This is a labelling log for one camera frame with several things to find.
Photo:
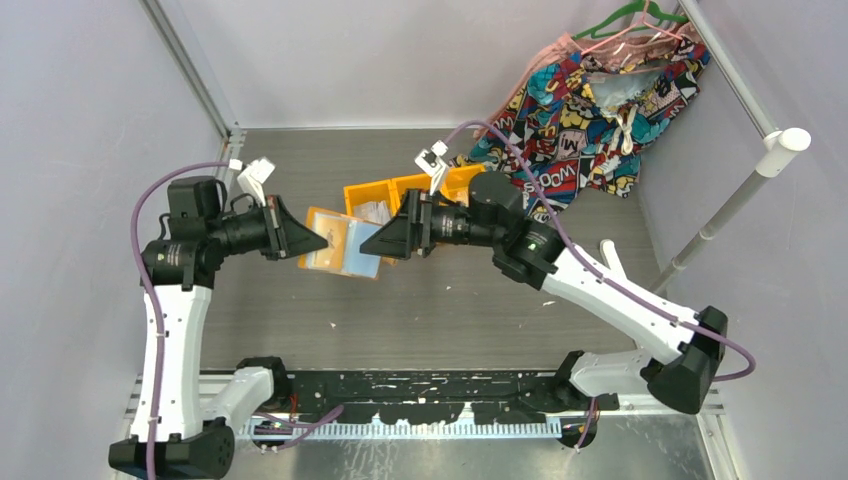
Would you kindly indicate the green hanger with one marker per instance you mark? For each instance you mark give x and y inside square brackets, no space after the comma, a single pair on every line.
[641,15]

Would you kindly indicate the right yellow bin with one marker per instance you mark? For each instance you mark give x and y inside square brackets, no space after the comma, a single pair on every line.
[456,184]

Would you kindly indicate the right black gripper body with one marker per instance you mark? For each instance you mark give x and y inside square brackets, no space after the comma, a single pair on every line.
[419,208]

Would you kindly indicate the cards in left bin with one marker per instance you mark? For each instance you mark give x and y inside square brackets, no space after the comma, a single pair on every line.
[377,212]

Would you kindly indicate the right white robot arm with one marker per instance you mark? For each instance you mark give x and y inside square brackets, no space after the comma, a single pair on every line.
[678,349]

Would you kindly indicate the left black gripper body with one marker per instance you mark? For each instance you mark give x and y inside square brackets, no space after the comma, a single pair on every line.
[275,249]

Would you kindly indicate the left yellow bin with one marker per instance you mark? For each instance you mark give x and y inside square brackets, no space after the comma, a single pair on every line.
[379,192]

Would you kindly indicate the pink garment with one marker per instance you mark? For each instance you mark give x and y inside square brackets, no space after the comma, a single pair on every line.
[557,68]

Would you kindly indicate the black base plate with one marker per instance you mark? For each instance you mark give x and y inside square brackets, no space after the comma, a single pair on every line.
[429,405]

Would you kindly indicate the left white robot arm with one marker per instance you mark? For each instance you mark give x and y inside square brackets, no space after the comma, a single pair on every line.
[175,435]

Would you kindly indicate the yellow card holder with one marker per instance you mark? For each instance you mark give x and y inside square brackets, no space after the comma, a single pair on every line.
[345,235]

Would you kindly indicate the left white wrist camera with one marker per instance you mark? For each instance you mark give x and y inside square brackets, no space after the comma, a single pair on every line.
[251,177]

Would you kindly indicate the colourful comic print shorts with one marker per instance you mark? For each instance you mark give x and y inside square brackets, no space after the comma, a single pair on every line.
[569,144]

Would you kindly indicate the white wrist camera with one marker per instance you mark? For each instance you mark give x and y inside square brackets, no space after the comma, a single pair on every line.
[251,177]
[431,161]

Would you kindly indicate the white clothes rail pole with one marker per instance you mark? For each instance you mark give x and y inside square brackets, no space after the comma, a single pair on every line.
[729,205]

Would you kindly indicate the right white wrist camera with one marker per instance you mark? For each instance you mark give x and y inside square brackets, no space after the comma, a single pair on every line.
[431,161]

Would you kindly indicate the pink hanger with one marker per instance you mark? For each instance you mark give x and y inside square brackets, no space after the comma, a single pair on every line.
[628,52]

